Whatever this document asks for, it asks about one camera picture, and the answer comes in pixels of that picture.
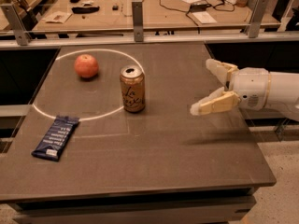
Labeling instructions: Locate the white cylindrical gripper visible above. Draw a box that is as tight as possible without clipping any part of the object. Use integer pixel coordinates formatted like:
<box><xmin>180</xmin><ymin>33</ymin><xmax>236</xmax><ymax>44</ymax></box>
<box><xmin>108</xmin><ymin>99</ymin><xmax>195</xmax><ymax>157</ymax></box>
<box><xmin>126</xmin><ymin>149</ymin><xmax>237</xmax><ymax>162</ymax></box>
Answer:
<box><xmin>190</xmin><ymin>59</ymin><xmax>270</xmax><ymax>116</ymax></box>

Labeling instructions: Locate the orange LaCroix soda can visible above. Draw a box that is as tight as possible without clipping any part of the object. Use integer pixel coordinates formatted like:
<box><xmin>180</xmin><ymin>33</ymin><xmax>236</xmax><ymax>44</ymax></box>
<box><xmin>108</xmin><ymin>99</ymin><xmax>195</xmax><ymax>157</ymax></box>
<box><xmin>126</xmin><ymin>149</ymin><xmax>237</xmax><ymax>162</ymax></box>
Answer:
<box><xmin>120</xmin><ymin>65</ymin><xmax>145</xmax><ymax>113</ymax></box>

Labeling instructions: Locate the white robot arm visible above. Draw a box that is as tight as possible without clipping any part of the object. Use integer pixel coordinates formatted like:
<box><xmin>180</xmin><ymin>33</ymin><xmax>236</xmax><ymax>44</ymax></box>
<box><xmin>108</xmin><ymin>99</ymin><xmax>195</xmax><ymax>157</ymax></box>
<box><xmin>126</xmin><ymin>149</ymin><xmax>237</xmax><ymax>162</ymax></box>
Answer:
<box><xmin>190</xmin><ymin>59</ymin><xmax>299</xmax><ymax>121</ymax></box>

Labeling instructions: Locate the white card on desk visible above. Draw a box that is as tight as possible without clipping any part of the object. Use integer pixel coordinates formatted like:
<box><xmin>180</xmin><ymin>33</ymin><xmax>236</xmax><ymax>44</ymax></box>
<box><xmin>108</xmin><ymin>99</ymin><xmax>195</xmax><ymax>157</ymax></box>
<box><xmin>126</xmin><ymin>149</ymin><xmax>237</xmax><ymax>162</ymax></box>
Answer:
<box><xmin>193</xmin><ymin>11</ymin><xmax>217</xmax><ymax>24</ymax></box>

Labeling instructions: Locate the black power adapter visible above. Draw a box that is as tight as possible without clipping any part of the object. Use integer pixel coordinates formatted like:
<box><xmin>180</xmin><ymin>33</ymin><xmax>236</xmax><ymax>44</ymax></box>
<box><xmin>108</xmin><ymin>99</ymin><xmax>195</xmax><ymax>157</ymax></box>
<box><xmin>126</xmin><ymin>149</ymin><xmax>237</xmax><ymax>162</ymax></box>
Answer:
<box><xmin>190</xmin><ymin>3</ymin><xmax>211</xmax><ymax>12</ymax></box>

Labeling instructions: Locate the small black block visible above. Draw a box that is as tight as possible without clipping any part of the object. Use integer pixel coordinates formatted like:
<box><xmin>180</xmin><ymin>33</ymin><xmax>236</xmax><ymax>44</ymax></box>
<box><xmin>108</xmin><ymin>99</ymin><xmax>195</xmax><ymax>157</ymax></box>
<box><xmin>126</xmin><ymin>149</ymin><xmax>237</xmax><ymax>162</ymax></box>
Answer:
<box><xmin>112</xmin><ymin>5</ymin><xmax>119</xmax><ymax>10</ymax></box>

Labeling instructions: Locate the red apple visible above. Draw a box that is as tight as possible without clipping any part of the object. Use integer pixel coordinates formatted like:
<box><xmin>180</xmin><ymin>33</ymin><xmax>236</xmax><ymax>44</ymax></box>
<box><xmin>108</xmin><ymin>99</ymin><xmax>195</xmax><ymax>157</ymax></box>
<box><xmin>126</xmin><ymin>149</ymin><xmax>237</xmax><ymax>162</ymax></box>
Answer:
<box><xmin>74</xmin><ymin>54</ymin><xmax>99</xmax><ymax>78</ymax></box>

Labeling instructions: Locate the wooden background desk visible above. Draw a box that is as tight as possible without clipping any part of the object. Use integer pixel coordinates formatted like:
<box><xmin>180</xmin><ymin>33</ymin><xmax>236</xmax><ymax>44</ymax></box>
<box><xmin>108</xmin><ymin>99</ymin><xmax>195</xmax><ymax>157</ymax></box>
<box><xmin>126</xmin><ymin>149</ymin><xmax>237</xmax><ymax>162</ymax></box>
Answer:
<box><xmin>31</xmin><ymin>0</ymin><xmax>281</xmax><ymax>35</ymax></box>

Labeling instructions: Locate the black oblong device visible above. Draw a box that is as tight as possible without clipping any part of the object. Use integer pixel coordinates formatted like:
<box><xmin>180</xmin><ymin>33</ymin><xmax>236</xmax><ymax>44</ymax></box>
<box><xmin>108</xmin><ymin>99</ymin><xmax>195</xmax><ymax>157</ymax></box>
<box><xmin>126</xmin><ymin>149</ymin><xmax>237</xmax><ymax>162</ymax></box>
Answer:
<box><xmin>72</xmin><ymin>7</ymin><xmax>100</xmax><ymax>14</ymax></box>

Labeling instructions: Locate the beige paper packet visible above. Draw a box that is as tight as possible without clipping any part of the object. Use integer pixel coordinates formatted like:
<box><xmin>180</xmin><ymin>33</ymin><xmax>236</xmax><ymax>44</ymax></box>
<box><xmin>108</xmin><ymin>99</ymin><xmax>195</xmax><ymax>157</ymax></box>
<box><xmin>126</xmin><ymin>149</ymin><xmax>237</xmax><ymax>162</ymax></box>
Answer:
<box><xmin>43</xmin><ymin>11</ymin><xmax>72</xmax><ymax>23</ymax></box>

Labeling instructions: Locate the dark blue snack bar wrapper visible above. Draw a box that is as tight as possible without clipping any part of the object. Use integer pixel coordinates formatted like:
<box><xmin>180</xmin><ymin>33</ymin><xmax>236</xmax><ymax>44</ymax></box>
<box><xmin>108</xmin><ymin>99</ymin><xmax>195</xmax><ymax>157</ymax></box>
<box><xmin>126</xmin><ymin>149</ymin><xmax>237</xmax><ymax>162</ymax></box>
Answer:
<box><xmin>31</xmin><ymin>116</ymin><xmax>79</xmax><ymax>161</ymax></box>

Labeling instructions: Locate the horizontal metal rail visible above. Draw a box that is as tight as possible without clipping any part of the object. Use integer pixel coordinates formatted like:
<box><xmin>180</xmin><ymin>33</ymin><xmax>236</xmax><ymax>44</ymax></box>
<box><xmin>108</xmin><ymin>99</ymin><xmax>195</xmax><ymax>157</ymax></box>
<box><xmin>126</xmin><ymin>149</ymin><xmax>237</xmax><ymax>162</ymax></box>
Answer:
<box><xmin>0</xmin><ymin>31</ymin><xmax>299</xmax><ymax>50</ymax></box>

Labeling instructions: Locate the right metal bracket post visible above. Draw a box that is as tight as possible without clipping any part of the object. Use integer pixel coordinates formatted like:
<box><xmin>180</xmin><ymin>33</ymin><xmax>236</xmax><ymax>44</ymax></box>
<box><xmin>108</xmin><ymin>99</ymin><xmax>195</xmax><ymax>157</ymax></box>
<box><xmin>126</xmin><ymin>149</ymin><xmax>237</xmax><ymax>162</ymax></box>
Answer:
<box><xmin>246</xmin><ymin>0</ymin><xmax>269</xmax><ymax>38</ymax></box>

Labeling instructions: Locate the metal bracket post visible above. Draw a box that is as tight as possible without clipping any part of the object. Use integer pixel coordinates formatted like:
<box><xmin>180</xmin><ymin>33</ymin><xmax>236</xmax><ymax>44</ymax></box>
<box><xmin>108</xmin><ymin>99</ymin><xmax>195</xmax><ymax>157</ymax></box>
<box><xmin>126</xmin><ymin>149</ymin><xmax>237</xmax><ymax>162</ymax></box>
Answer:
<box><xmin>246</xmin><ymin>0</ymin><xmax>269</xmax><ymax>38</ymax></box>
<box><xmin>0</xmin><ymin>4</ymin><xmax>31</xmax><ymax>46</ymax></box>
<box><xmin>132</xmin><ymin>1</ymin><xmax>144</xmax><ymax>42</ymax></box>

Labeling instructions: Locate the black cable on desk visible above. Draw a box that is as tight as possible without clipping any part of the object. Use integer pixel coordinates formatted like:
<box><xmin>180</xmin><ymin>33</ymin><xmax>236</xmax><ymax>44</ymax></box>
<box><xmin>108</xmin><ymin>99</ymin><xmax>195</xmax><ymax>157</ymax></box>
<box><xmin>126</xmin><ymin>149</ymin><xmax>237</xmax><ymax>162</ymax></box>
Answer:
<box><xmin>158</xmin><ymin>0</ymin><xmax>236</xmax><ymax>27</ymax></box>

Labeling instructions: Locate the middle metal bracket post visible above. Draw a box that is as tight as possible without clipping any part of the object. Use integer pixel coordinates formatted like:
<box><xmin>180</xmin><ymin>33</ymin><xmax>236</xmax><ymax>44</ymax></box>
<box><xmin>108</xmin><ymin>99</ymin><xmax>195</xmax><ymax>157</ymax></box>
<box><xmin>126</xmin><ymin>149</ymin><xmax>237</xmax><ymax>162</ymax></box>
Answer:
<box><xmin>132</xmin><ymin>1</ymin><xmax>144</xmax><ymax>42</ymax></box>

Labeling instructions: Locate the left metal bracket post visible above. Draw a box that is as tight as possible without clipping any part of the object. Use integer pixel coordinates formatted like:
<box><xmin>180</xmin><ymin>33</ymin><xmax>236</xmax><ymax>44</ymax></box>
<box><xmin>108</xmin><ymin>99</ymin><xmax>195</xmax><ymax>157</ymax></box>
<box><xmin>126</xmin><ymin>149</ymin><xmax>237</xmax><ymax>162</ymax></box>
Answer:
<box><xmin>0</xmin><ymin>4</ymin><xmax>31</xmax><ymax>46</ymax></box>

